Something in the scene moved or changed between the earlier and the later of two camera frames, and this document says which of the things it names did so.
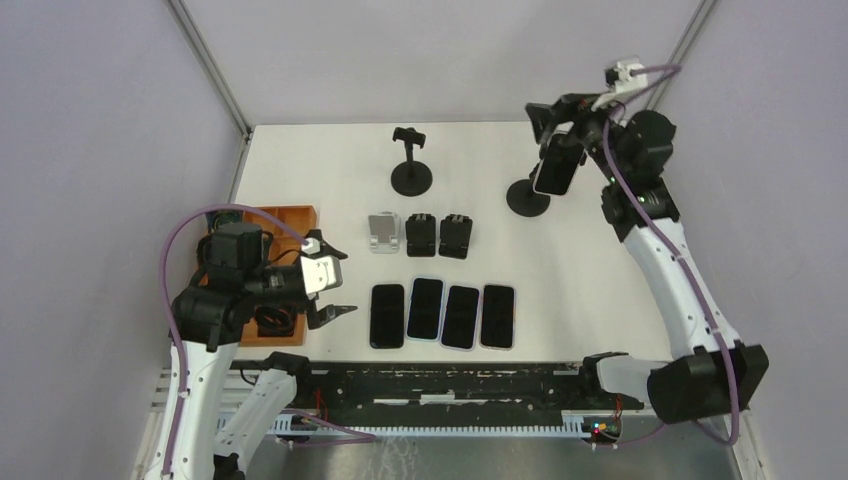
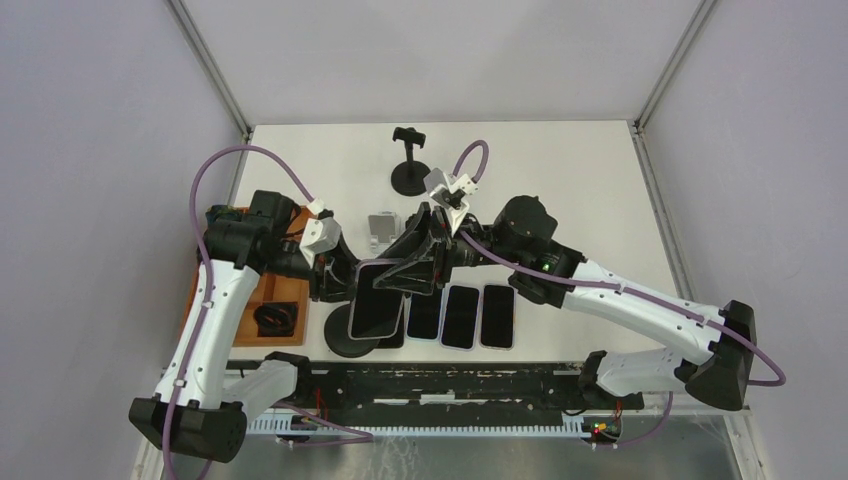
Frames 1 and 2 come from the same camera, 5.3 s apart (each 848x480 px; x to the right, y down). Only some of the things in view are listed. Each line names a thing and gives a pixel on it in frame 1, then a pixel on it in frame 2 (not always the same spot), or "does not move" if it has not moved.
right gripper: [568, 107] → [418, 276]
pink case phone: [498, 316] does not move
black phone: [387, 310] does not move
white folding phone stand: [383, 233] does not move
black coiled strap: [275, 320] does not move
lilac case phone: [459, 324] does not move
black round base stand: [410, 178] does not move
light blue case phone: [425, 308] does not move
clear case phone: [561, 160] → [375, 312]
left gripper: [316, 317] → [334, 277]
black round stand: [523, 200] → [336, 333]
